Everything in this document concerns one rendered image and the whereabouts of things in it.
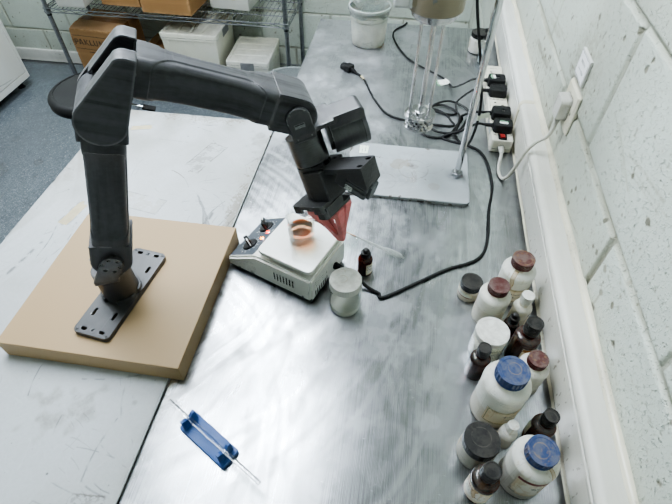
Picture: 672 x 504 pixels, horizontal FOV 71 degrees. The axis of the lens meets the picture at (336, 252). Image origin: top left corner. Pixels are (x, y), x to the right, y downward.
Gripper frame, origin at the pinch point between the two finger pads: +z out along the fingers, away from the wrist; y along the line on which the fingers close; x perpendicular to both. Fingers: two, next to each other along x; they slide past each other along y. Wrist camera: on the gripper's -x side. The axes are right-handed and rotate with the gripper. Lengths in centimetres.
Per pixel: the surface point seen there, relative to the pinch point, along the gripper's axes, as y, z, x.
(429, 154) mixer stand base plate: 48.0, 8.0, 6.4
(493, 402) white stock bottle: -10.9, 20.0, -28.2
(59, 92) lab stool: 41, -30, 160
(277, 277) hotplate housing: -6.7, 6.0, 12.9
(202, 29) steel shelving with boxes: 148, -30, 189
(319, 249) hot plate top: -0.2, 3.3, 6.0
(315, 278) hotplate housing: -4.8, 6.5, 5.0
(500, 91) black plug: 78, 4, -3
